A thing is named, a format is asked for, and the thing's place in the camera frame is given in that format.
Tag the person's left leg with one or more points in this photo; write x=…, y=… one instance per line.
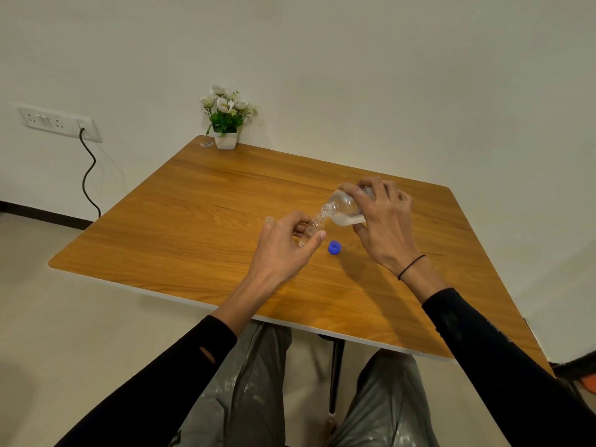
x=246, y=386

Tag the white wall socket panel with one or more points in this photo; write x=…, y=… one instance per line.
x=56, y=121

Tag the blue bottle cap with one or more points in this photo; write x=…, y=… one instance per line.
x=334, y=247

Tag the person's left hand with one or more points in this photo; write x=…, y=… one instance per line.
x=277, y=256

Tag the clear plastic bottle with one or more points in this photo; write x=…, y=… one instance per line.
x=343, y=205

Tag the small clear glass tube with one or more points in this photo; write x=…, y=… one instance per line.
x=311, y=230

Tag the person's left thumb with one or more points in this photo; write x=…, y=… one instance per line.
x=313, y=246

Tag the black wrist band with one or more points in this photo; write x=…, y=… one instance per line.
x=409, y=266

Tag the person's right middle finger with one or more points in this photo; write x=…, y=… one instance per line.
x=372, y=185

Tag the black table leg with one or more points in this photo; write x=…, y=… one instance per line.
x=336, y=372

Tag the white flowers in white pot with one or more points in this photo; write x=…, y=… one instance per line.
x=226, y=117

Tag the person's left forearm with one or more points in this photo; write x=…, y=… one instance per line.
x=186, y=363

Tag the person's right thumb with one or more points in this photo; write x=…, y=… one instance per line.
x=360, y=232

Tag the person's right little finger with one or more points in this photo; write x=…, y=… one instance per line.
x=406, y=199

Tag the black and orange object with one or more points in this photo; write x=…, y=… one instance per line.
x=579, y=374

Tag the person's right leg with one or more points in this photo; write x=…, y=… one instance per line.
x=384, y=405

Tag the black skirting board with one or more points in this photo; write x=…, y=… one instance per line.
x=44, y=215

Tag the person's right hand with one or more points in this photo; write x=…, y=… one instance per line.
x=389, y=228

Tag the person's right forearm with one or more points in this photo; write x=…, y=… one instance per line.
x=489, y=358

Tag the person's leg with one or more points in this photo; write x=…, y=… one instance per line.
x=384, y=405
x=246, y=386

